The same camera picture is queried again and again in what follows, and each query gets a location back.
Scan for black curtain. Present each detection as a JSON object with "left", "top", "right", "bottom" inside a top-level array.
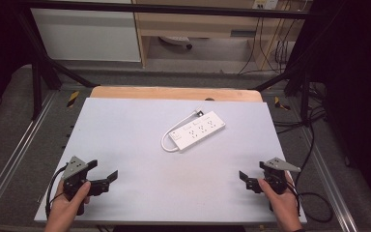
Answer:
[
  {"left": 0, "top": 0, "right": 35, "bottom": 125},
  {"left": 302, "top": 0, "right": 371, "bottom": 221}
]

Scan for aluminium floor rail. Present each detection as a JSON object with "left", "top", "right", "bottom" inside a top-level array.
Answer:
[
  {"left": 299, "top": 125, "right": 359, "bottom": 232},
  {"left": 0, "top": 91, "right": 58, "bottom": 221}
]

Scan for white power strip cable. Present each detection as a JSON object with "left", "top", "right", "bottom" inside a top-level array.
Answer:
[{"left": 160, "top": 109, "right": 204, "bottom": 153}]

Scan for white power strip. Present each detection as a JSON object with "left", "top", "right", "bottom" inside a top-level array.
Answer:
[{"left": 168, "top": 110, "right": 227, "bottom": 153}]

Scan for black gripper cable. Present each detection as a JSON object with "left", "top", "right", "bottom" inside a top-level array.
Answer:
[
  {"left": 44, "top": 164, "right": 70, "bottom": 220},
  {"left": 285, "top": 180, "right": 334, "bottom": 224}
]

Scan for person's right hand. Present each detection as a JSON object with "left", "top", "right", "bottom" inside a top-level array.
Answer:
[{"left": 257, "top": 173, "right": 304, "bottom": 232}]

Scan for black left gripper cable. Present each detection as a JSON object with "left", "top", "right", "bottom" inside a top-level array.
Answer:
[{"left": 44, "top": 164, "right": 70, "bottom": 220}]

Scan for light wooden desk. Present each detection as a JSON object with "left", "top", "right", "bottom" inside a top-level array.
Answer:
[{"left": 131, "top": 0, "right": 307, "bottom": 71}]

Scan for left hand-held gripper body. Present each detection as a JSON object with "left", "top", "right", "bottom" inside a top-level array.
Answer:
[{"left": 61, "top": 156, "right": 93, "bottom": 217}]

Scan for yellow black tape mark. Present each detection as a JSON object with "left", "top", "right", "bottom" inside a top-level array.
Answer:
[
  {"left": 66, "top": 90, "right": 80, "bottom": 108},
  {"left": 273, "top": 96, "right": 292, "bottom": 111}
]

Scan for white wall socket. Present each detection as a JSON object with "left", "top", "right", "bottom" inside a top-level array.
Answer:
[{"left": 251, "top": 0, "right": 279, "bottom": 11}]

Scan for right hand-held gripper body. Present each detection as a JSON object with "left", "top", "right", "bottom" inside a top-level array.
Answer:
[{"left": 262, "top": 157, "right": 302, "bottom": 213}]

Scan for black cables behind desk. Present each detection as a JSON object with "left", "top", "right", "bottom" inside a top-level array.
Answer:
[{"left": 237, "top": 14, "right": 301, "bottom": 75}]

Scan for black metal frame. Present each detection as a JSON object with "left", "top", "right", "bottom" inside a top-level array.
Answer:
[{"left": 12, "top": 0, "right": 324, "bottom": 121}]

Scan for white cabinet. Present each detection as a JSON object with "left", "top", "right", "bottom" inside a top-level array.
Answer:
[{"left": 29, "top": 0, "right": 142, "bottom": 63}]

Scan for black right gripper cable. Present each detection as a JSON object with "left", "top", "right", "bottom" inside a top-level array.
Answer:
[{"left": 285, "top": 180, "right": 334, "bottom": 224}]

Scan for white device under desk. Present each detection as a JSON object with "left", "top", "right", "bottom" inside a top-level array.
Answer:
[{"left": 158, "top": 35, "right": 193, "bottom": 50}]

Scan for person's left hand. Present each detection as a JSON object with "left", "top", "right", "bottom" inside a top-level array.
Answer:
[{"left": 43, "top": 180, "right": 92, "bottom": 232}]

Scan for white table board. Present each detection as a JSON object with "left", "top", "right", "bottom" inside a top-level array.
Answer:
[{"left": 34, "top": 98, "right": 308, "bottom": 225}]

